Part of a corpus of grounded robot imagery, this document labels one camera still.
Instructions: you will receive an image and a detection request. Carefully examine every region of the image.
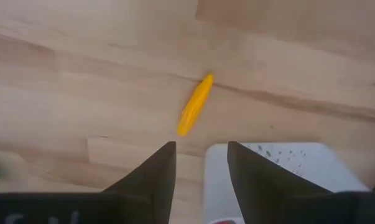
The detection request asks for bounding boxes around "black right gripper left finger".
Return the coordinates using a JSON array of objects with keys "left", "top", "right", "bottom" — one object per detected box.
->
[{"left": 101, "top": 141, "right": 177, "bottom": 224}]

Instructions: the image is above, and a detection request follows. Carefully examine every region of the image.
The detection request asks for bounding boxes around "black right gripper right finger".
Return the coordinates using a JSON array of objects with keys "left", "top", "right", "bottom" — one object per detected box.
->
[{"left": 226, "top": 141, "right": 333, "bottom": 224}]

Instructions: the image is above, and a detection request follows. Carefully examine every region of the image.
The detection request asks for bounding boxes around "red toy strawberry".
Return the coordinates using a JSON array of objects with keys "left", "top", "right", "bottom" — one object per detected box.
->
[{"left": 208, "top": 217, "right": 244, "bottom": 224}]

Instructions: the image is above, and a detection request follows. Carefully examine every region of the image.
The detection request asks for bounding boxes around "yellow toy banana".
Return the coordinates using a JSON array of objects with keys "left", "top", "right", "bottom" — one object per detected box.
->
[{"left": 177, "top": 73, "right": 215, "bottom": 137}]

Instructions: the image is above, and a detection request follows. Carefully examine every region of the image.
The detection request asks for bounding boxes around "white plastic basket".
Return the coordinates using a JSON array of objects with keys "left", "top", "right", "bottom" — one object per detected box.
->
[{"left": 203, "top": 142, "right": 371, "bottom": 224}]

